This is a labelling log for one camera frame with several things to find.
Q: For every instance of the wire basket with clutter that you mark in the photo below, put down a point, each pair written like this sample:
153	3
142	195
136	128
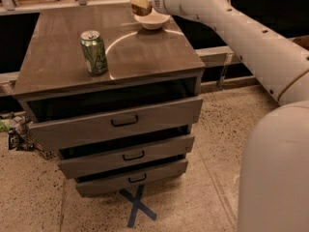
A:
16	125

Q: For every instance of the middle grey drawer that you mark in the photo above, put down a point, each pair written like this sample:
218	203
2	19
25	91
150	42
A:
102	162

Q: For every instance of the grey drawer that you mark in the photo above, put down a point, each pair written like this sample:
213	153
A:
102	162
133	178
62	134

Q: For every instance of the blue tape cross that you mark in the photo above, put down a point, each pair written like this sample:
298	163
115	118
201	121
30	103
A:
137	205

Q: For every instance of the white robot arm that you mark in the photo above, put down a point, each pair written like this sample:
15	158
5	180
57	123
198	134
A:
274	173

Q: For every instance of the bottom grey drawer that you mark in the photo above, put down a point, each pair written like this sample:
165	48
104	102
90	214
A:
133	178

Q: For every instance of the green soda can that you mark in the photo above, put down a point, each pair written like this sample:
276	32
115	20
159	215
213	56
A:
94	52

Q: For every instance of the grey drawer cabinet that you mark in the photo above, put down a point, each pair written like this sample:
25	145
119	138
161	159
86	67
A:
114	101

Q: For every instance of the metal window rail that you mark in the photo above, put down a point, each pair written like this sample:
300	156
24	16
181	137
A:
216	56

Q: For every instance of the top grey drawer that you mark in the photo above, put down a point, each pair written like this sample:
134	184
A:
62	134

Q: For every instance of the white paper bowl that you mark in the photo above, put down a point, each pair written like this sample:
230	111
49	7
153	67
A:
152	21

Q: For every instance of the orange soda can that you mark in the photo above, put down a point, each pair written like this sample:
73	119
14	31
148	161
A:
137	10

